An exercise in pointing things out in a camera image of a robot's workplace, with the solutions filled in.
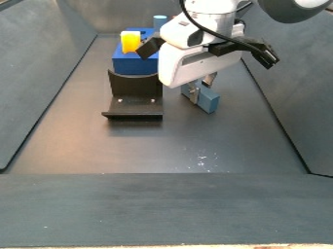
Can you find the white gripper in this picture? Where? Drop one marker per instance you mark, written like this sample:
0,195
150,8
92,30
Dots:
182,63

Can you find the light blue rectangular block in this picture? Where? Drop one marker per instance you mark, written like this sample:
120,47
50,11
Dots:
209,98

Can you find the black curved fixture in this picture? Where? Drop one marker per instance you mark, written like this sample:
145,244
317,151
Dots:
137,97

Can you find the blue shape sorter board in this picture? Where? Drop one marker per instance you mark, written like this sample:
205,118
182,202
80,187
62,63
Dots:
129,63

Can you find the yellow arch block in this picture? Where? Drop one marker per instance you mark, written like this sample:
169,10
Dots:
130,41

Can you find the light blue cylinder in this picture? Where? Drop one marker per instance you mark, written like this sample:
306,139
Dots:
159,21

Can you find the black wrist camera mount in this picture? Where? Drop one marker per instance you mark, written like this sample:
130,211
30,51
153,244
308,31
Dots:
260,49

